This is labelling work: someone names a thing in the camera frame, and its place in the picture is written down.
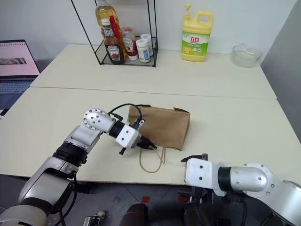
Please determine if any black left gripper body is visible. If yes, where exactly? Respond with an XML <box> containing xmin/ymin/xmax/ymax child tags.
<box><xmin>135</xmin><ymin>133</ymin><xmax>150</xmax><ymax>150</ymax></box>

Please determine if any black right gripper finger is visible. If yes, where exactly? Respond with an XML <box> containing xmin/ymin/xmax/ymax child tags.
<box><xmin>180</xmin><ymin>154</ymin><xmax>200</xmax><ymax>163</ymax></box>

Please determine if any brown paper bag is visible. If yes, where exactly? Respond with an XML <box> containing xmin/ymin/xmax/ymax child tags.
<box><xmin>127</xmin><ymin>105</ymin><xmax>191</xmax><ymax>174</ymax></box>

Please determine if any dark rounded shape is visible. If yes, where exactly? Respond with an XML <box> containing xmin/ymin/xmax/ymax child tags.
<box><xmin>126</xmin><ymin>203</ymin><xmax>149</xmax><ymax>226</ymax></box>

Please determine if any white spice jar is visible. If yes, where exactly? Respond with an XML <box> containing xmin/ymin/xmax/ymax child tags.
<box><xmin>135</xmin><ymin>39</ymin><xmax>151</xmax><ymax>64</ymax></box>
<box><xmin>140</xmin><ymin>33</ymin><xmax>154</xmax><ymax>57</ymax></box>

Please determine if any dark glass ketchup bottle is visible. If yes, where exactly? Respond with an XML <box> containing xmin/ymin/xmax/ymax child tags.
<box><xmin>101</xmin><ymin>19</ymin><xmax>126</xmax><ymax>65</ymax></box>

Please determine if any red squeeze ketchup bottle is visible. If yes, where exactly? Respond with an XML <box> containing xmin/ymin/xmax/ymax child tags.
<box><xmin>121</xmin><ymin>27</ymin><xmax>140</xmax><ymax>62</ymax></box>

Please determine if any yellow dish soap jug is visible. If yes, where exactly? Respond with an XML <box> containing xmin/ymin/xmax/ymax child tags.
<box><xmin>180</xmin><ymin>3</ymin><xmax>214</xmax><ymax>63</ymax></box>

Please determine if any clear glass bowl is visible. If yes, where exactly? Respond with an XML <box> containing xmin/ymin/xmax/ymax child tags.
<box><xmin>231</xmin><ymin>43</ymin><xmax>263</xmax><ymax>69</ymax></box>

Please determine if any grey partition panel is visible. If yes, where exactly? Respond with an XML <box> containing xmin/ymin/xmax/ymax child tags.
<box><xmin>258</xmin><ymin>0</ymin><xmax>301</xmax><ymax>145</ymax></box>

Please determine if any clear cooking oil bottle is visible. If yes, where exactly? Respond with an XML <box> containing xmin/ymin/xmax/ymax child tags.
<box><xmin>95</xmin><ymin>0</ymin><xmax>129</xmax><ymax>60</ymax></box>

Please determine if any open laptop computer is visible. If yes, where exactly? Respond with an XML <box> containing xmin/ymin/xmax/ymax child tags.
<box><xmin>0</xmin><ymin>39</ymin><xmax>41</xmax><ymax>112</ymax></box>

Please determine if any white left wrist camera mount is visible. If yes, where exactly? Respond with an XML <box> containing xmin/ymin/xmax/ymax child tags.
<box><xmin>114</xmin><ymin>123</ymin><xmax>141</xmax><ymax>149</ymax></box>

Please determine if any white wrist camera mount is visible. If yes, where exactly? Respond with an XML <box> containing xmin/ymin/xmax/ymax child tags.
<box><xmin>114</xmin><ymin>123</ymin><xmax>141</xmax><ymax>149</ymax></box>
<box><xmin>184</xmin><ymin>158</ymin><xmax>232</xmax><ymax>196</ymax></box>

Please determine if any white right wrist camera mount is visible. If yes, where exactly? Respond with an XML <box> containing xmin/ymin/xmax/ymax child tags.
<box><xmin>184</xmin><ymin>158</ymin><xmax>232</xmax><ymax>196</ymax></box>

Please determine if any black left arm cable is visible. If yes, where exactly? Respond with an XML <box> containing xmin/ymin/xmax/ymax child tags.
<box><xmin>108</xmin><ymin>103</ymin><xmax>145</xmax><ymax>132</ymax></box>

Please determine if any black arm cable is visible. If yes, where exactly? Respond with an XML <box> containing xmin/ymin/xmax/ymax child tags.
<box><xmin>108</xmin><ymin>103</ymin><xmax>145</xmax><ymax>132</ymax></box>
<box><xmin>239</xmin><ymin>193</ymin><xmax>250</xmax><ymax>226</ymax></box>

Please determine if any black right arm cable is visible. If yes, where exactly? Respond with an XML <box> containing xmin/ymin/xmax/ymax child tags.
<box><xmin>239</xmin><ymin>193</ymin><xmax>250</xmax><ymax>226</ymax></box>

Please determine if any small metal bracket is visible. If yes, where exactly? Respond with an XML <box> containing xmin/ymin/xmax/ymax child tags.
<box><xmin>83</xmin><ymin>210</ymin><xmax>111</xmax><ymax>226</ymax></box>

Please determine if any black wire rack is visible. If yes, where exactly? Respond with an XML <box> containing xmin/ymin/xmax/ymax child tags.
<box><xmin>70</xmin><ymin>0</ymin><xmax>159</xmax><ymax>68</ymax></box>

